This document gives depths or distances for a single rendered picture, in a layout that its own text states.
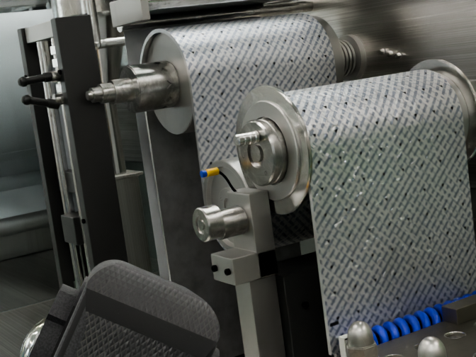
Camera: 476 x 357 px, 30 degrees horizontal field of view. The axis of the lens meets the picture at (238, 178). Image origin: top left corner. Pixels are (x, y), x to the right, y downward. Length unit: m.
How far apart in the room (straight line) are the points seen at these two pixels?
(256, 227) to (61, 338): 0.86
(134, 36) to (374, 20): 0.35
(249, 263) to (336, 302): 0.11
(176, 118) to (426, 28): 0.37
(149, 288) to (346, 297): 0.86
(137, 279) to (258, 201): 0.86
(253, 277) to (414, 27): 0.46
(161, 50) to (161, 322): 1.09
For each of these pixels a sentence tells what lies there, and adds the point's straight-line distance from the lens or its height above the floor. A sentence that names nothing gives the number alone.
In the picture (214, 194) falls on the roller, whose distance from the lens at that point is 1.15.
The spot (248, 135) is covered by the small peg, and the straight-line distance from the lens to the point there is 0.98.
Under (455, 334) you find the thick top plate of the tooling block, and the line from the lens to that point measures 1.02.
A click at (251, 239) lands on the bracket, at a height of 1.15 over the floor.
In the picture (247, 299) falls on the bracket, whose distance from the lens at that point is 1.04.
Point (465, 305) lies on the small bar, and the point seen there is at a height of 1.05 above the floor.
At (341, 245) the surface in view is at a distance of 1.00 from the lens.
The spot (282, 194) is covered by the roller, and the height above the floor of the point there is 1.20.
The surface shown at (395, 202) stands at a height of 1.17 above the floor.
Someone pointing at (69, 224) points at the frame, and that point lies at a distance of 1.27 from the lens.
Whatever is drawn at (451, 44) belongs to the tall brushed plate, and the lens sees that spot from 1.24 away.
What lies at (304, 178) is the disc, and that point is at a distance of 0.96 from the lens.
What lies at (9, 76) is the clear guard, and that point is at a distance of 1.90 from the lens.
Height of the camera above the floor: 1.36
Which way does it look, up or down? 8 degrees down
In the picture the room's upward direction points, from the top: 8 degrees counter-clockwise
